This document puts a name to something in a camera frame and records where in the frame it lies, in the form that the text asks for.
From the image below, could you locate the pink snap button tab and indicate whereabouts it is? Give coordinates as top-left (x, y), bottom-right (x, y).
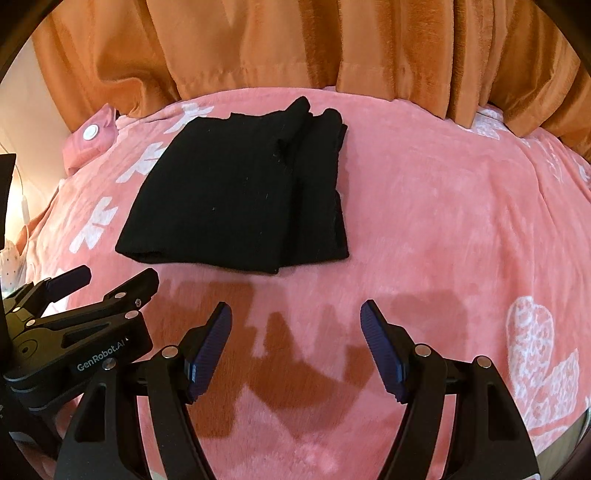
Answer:
top-left (61, 103), bottom-right (122, 175)

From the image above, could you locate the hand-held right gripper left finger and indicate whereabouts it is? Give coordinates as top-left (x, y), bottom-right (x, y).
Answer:
top-left (53, 302), bottom-right (234, 480)

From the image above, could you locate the orange curtain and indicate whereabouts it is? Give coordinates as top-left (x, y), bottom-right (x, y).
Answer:
top-left (31, 0), bottom-right (591, 163)

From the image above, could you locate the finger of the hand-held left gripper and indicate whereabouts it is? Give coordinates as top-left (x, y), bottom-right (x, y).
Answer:
top-left (16, 265), bottom-right (93, 315)
top-left (34, 268), bottom-right (160, 352)

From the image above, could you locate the white dotted cloth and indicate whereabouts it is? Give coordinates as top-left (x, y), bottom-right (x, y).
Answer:
top-left (0, 244), bottom-right (25, 297)

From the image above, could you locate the pink printed blanket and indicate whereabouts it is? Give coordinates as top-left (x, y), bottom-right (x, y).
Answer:
top-left (25, 88), bottom-right (591, 480)

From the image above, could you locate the dark flat panel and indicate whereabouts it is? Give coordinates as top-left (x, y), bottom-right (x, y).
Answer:
top-left (0, 154), bottom-right (17, 256)

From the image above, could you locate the white cable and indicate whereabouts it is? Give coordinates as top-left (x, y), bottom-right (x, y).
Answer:
top-left (13, 161), bottom-right (34, 228)

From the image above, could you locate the black garment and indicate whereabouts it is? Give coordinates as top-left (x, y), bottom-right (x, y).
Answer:
top-left (114, 95), bottom-right (351, 276)

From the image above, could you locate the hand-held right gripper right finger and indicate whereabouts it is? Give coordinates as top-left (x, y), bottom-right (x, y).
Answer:
top-left (359, 299), bottom-right (542, 480)

